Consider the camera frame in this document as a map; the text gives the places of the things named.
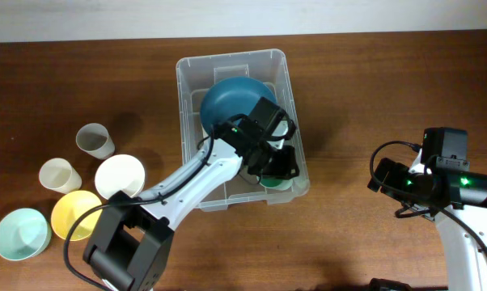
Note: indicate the grey cup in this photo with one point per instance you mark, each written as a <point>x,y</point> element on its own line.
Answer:
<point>95,140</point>

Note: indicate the cream cup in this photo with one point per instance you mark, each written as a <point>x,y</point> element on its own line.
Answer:
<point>58,175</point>

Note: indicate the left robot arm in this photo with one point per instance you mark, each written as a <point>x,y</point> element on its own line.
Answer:
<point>131,241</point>

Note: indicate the mint green cup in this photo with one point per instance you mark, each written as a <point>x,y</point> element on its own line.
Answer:
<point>277,184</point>

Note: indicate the white bowl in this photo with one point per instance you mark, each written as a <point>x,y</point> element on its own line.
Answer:
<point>121,172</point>

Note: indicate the mint green bowl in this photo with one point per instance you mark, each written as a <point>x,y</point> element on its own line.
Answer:
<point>24,233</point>

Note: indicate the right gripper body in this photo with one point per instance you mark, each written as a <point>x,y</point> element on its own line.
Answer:
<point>398,182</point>

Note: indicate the cream plate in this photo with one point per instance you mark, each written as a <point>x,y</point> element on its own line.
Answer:
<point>205,131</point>

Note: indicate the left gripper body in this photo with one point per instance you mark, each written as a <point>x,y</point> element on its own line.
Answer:
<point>276,163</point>

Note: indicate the yellow bowl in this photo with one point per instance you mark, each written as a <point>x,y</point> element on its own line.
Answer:
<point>69,208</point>

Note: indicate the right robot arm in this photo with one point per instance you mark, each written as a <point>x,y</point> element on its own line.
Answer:
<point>440,187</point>

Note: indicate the dark blue plate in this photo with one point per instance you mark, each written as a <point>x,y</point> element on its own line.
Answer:
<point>233,97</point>

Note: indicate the clear plastic storage bin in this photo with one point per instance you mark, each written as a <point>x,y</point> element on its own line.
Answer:
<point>195,76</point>

